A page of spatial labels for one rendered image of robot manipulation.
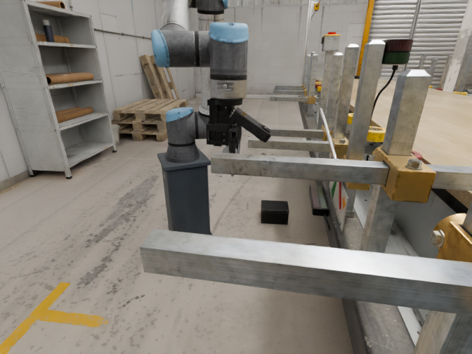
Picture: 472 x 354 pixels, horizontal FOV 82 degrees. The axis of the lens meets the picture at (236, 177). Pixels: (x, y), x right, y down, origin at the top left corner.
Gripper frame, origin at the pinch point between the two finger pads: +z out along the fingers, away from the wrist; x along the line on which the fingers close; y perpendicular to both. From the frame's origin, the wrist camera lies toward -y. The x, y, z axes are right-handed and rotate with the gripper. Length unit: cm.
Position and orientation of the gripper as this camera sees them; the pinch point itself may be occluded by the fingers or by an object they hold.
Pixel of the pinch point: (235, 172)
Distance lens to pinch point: 76.8
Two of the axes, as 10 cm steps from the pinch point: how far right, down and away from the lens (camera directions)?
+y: -9.8, -0.9, 1.6
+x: -1.8, 3.9, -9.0
